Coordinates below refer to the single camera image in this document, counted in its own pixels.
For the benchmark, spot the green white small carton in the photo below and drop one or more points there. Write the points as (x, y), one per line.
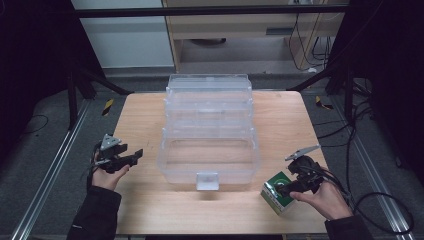
(275, 200)

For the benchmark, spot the black horizontal bar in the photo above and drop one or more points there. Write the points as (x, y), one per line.
(200, 11)

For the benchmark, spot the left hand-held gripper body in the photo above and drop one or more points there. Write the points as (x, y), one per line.
(111, 156)

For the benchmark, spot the aluminium floor rail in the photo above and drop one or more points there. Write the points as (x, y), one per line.
(365, 156)
(48, 176)

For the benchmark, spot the person's left hand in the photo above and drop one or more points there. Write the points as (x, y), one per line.
(106, 180)

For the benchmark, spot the yellow black striped floor tape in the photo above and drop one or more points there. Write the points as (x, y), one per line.
(107, 107)
(323, 104)

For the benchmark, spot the clear plastic storage box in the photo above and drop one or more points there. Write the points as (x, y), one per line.
(208, 100)

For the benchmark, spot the black curtain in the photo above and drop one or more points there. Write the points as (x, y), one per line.
(33, 50)
(393, 66)

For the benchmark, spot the white cabinet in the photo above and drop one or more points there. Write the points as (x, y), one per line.
(126, 40)

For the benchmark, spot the person's right hand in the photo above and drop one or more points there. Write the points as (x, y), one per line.
(326, 200)

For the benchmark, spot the black metal stand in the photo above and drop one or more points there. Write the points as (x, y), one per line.
(110, 85)
(348, 93)

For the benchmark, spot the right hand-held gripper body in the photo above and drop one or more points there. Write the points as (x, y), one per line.
(305, 173)

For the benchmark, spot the wooden desk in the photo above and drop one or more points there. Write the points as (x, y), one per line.
(233, 25)

